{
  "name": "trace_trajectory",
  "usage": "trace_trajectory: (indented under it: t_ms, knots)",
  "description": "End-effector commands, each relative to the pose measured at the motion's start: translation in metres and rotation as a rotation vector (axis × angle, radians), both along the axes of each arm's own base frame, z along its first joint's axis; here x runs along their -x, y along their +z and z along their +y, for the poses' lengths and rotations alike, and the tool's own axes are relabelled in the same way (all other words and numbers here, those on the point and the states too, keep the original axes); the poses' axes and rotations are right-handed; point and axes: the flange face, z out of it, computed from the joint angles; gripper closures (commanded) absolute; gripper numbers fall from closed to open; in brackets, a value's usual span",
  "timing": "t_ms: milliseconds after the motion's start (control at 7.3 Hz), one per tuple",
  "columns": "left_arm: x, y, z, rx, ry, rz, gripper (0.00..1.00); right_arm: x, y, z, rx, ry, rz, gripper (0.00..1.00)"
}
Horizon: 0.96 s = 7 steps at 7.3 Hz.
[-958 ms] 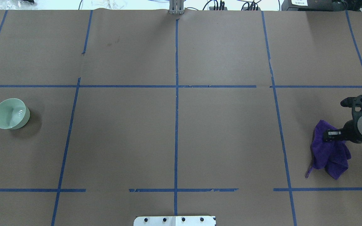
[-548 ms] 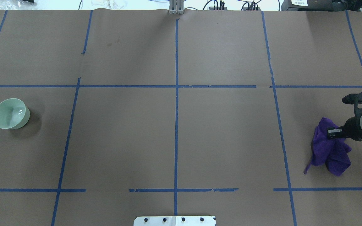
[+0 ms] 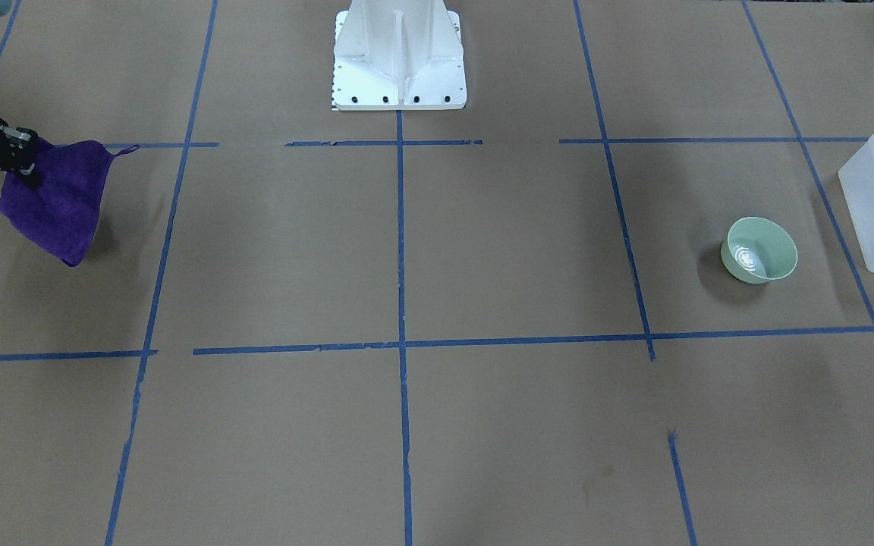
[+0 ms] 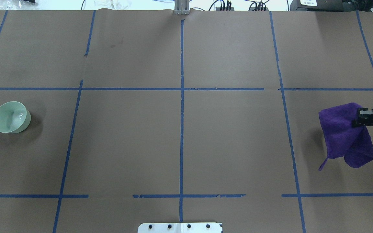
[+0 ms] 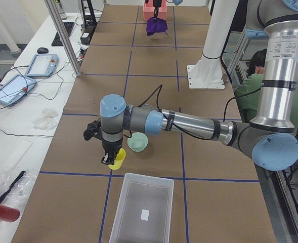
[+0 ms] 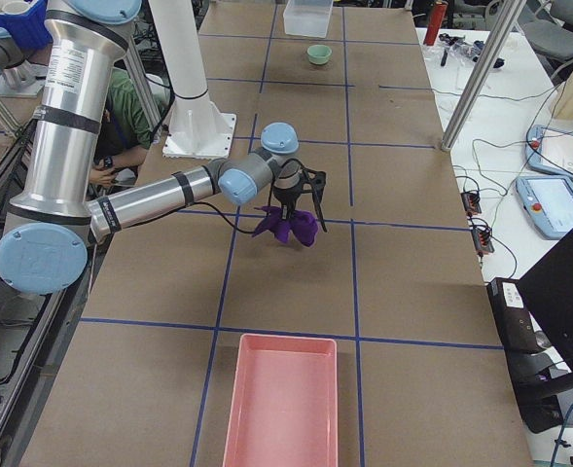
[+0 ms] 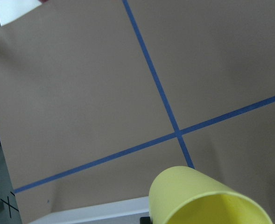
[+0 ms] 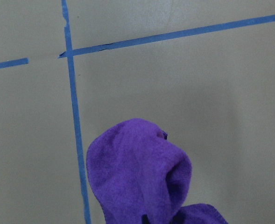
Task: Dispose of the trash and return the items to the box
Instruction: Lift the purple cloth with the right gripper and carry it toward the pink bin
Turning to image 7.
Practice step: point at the yellow plastic cup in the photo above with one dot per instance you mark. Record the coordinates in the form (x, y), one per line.
(182, 195)

